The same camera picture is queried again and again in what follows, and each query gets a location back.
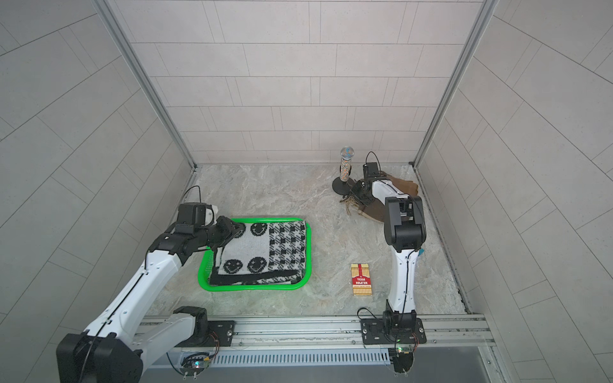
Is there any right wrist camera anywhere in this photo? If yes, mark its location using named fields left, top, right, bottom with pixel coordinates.
left=362, top=162, right=382, bottom=183

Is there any green plastic basket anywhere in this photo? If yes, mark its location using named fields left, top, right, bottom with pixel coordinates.
left=197, top=217, right=313, bottom=292

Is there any left aluminium corner post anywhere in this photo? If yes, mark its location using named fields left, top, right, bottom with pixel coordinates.
left=92, top=0, right=198, bottom=172

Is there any clear tube on black stand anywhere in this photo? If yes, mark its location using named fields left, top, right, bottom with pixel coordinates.
left=332, top=146, right=354, bottom=196

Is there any aluminium corner post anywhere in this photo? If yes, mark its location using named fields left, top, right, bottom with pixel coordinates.
left=92, top=0, right=198, bottom=172
left=411, top=0, right=497, bottom=170

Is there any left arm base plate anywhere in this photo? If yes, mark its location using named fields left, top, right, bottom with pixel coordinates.
left=201, top=320, right=236, bottom=348

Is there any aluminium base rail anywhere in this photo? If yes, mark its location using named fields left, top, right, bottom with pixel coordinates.
left=126, top=314, right=495, bottom=351

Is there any controller board with wires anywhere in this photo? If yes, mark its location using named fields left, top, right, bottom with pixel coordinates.
left=388, top=343, right=419, bottom=374
left=166, top=332, right=220, bottom=381

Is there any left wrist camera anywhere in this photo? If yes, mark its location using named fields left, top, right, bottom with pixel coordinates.
left=177, top=202, right=217, bottom=227

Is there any grey black checkered scarf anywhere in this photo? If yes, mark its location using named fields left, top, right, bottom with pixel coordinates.
left=209, top=275, right=302, bottom=286

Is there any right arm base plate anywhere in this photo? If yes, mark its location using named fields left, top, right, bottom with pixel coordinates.
left=360, top=318, right=427, bottom=346

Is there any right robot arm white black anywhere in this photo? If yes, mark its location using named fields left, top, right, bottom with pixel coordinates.
left=350, top=178, right=427, bottom=337

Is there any red playing card box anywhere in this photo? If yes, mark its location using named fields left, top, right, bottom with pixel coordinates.
left=351, top=263, right=373, bottom=296

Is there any left controller board with wires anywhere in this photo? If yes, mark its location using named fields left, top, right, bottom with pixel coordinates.
left=166, top=332, right=220, bottom=381

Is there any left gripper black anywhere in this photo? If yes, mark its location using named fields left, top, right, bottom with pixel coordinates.
left=195, top=214, right=246, bottom=250

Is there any black white smiley houndstooth scarf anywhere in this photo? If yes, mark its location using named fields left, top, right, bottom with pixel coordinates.
left=209, top=219, right=307, bottom=287

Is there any brown plaid fringed scarf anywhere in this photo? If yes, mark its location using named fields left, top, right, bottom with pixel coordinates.
left=340, top=172, right=419, bottom=223

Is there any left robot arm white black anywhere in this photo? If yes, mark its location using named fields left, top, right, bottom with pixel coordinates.
left=56, top=216, right=240, bottom=382

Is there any right controller board with wires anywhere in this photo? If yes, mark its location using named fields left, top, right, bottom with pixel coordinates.
left=388, top=343, right=419, bottom=374

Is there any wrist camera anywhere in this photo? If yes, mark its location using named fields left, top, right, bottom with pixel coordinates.
left=362, top=162, right=382, bottom=183
left=177, top=202, right=217, bottom=227

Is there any right aluminium corner post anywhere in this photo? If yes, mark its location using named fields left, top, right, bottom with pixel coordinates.
left=411, top=0, right=497, bottom=170

